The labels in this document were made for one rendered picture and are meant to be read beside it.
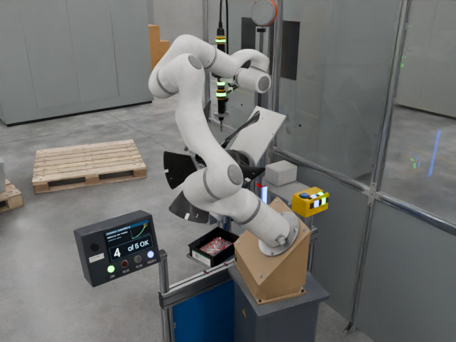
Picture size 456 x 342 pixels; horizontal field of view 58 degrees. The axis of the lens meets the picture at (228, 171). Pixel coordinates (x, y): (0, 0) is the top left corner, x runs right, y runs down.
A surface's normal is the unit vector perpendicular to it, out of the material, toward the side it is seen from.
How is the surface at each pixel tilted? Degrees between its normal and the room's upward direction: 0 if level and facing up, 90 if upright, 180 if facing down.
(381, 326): 90
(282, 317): 90
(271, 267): 45
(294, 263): 90
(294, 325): 90
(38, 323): 0
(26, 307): 0
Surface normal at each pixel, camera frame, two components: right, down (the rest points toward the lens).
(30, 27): 0.59, 0.33
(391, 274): -0.82, 0.23
